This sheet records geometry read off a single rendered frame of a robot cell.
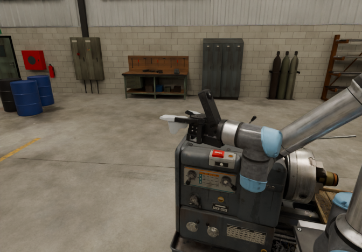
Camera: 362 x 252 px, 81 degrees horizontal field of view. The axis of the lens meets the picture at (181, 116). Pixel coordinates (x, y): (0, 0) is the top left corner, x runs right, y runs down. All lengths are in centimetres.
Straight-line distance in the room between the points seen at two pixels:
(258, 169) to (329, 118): 22
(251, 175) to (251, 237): 84
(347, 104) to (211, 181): 81
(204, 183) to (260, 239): 44
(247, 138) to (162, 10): 753
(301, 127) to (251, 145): 16
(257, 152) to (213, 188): 71
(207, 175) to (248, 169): 63
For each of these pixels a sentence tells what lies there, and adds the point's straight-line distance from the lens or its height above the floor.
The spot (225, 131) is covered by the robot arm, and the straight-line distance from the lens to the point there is 61.
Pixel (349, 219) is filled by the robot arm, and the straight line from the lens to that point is 66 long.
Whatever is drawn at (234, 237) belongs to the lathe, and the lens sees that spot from 146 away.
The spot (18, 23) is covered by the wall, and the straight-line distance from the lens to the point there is 1034.
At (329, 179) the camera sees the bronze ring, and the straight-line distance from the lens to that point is 148.
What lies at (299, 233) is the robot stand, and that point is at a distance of 97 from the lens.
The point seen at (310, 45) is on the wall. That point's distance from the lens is 844.
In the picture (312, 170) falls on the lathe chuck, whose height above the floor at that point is 118.
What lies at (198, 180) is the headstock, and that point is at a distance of 127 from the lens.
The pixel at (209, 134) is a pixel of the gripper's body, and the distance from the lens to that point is 66.
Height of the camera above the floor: 181
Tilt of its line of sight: 19 degrees down
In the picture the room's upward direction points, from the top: straight up
